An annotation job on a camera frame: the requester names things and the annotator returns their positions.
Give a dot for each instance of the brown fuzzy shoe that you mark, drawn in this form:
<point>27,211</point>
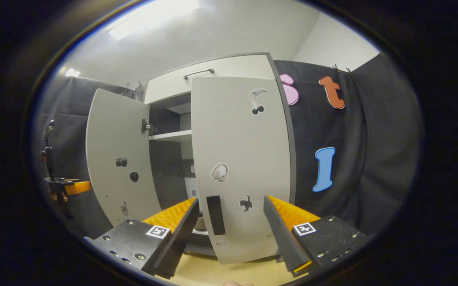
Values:
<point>201,222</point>

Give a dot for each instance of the ceiling light panel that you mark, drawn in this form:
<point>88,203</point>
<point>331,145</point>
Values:
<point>153,18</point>
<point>70,72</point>

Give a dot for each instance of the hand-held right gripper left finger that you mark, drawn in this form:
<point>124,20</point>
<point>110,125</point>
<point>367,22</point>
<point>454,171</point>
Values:
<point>179,242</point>

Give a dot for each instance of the metal door hinge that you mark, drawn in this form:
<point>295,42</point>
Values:
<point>147,127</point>

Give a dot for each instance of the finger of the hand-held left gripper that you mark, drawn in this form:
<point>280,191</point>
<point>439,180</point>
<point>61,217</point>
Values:
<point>78,187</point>

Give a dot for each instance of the white shoe cabinet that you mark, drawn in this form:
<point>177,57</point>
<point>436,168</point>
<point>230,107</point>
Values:
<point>169,159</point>

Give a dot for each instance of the white cabinet shelf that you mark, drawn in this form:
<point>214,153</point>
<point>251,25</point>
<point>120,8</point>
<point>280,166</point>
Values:
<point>171,136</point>
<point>201,232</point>

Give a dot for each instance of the white cabinet drawer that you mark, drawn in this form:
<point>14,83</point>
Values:
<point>237,65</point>

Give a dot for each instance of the white cabinet door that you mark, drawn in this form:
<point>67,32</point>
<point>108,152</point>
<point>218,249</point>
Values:
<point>241,139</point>
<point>113,135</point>

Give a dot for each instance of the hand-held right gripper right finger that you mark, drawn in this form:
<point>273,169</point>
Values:
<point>282,238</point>

